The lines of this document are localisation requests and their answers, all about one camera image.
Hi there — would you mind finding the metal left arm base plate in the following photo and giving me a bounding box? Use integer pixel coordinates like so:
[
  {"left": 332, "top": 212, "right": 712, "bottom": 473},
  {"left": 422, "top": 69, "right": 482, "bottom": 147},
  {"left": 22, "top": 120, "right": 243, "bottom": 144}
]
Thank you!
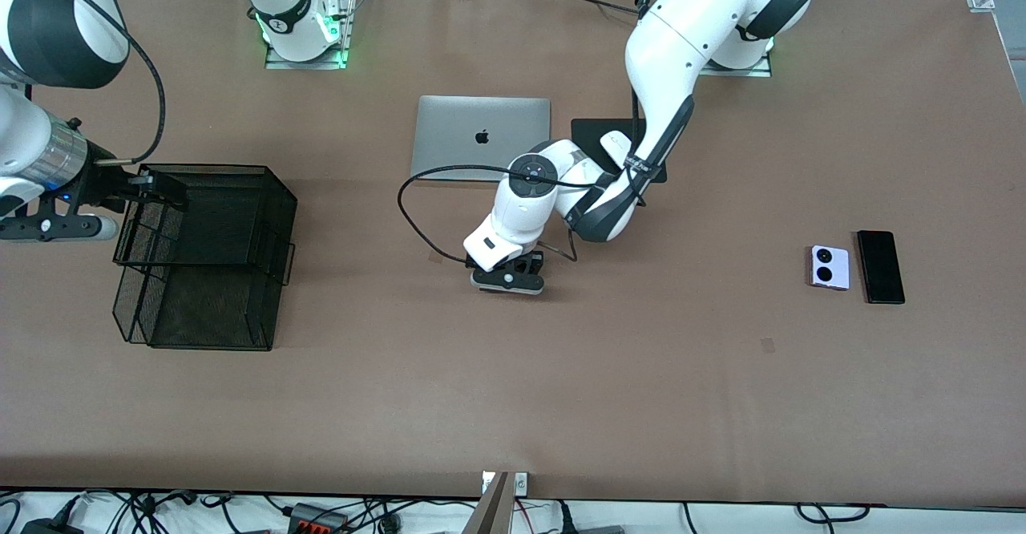
[{"left": 699, "top": 37, "right": 772, "bottom": 78}]

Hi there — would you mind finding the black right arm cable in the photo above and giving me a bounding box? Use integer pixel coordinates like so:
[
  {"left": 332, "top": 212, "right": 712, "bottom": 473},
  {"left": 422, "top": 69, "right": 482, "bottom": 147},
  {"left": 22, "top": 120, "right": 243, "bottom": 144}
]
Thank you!
[{"left": 48, "top": 0, "right": 167, "bottom": 168}]

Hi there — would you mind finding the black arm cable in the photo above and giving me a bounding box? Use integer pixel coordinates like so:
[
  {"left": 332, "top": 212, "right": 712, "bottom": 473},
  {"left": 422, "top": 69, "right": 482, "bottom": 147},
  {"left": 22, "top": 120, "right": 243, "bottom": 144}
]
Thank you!
[
  {"left": 48, "top": 0, "right": 167, "bottom": 168},
  {"left": 398, "top": 164, "right": 642, "bottom": 266}
]

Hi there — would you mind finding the black looped cable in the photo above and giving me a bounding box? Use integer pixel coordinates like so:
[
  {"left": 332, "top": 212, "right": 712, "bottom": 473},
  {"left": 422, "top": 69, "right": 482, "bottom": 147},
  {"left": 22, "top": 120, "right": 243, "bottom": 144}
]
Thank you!
[{"left": 795, "top": 503, "right": 873, "bottom": 524}]

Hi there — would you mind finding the black slab smartphone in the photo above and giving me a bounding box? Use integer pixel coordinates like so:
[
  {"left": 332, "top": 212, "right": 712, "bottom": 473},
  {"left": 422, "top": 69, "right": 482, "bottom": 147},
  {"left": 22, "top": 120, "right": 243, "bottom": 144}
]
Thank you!
[{"left": 856, "top": 230, "right": 907, "bottom": 305}]

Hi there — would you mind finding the silver closed laptop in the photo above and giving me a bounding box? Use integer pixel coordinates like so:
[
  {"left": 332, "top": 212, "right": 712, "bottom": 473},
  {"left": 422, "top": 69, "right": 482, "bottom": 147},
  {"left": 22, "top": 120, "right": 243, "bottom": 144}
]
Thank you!
[{"left": 410, "top": 95, "right": 552, "bottom": 182}]

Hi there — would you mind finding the grey slanted beam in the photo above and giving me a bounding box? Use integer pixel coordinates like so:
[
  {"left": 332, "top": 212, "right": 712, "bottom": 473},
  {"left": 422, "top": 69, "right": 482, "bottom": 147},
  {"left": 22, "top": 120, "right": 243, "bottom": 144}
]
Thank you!
[{"left": 463, "top": 471, "right": 512, "bottom": 534}]

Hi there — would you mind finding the black orange power adapter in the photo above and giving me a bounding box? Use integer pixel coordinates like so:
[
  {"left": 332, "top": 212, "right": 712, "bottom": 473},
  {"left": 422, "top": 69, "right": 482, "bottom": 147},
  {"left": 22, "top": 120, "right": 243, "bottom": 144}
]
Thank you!
[{"left": 286, "top": 502, "right": 352, "bottom": 534}]

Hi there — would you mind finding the white computer mouse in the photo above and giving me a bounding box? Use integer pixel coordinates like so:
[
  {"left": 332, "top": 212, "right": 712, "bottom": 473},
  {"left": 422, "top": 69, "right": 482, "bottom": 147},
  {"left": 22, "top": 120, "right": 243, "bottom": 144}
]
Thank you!
[{"left": 600, "top": 131, "right": 636, "bottom": 168}]

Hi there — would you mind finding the black wire mesh organizer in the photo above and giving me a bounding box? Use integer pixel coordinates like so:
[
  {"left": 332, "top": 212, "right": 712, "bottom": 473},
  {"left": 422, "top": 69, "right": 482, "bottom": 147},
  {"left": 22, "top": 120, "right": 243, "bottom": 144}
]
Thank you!
[{"left": 112, "top": 164, "right": 299, "bottom": 352}]

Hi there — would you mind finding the black braided table cable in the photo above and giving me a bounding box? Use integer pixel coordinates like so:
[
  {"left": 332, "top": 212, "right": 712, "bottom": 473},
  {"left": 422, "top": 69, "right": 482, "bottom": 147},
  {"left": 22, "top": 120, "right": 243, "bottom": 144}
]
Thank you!
[{"left": 519, "top": 0, "right": 642, "bottom": 15}]

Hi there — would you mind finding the pink flip phone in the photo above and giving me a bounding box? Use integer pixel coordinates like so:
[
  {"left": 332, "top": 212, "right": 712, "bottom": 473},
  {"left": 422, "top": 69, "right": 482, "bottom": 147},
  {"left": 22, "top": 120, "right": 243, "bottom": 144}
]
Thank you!
[{"left": 811, "top": 245, "right": 850, "bottom": 292}]

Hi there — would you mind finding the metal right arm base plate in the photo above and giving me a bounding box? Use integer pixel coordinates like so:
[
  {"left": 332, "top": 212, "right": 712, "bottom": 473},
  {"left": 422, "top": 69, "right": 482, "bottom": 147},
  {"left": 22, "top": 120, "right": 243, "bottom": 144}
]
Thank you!
[{"left": 265, "top": 0, "right": 356, "bottom": 70}]

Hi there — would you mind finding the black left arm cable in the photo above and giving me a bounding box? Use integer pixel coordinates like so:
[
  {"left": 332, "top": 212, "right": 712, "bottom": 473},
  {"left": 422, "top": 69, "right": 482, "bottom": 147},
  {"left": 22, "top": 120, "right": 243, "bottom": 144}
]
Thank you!
[{"left": 398, "top": 164, "right": 642, "bottom": 266}]

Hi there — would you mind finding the black mouse pad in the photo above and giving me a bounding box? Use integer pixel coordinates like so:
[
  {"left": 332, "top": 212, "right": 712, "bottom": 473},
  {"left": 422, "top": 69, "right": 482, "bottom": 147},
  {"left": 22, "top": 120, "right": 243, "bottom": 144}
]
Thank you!
[{"left": 571, "top": 118, "right": 668, "bottom": 184}]

